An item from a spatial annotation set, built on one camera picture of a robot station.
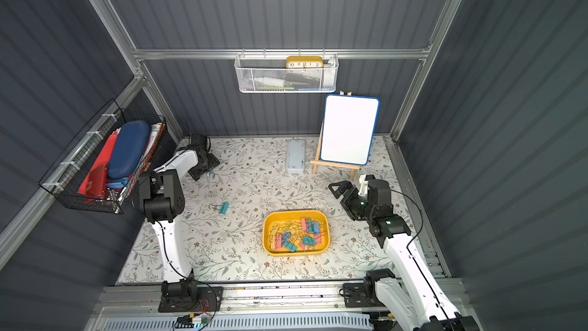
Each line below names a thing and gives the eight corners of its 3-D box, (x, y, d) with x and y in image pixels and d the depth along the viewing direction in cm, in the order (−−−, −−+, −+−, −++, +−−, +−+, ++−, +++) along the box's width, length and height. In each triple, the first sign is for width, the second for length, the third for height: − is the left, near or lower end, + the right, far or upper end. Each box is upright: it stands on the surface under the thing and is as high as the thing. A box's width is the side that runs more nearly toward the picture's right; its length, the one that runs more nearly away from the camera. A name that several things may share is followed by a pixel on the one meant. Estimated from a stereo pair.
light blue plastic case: (285, 172, 109) (285, 168, 106) (287, 142, 121) (286, 138, 119) (305, 172, 109) (305, 168, 106) (304, 142, 121) (305, 138, 119)
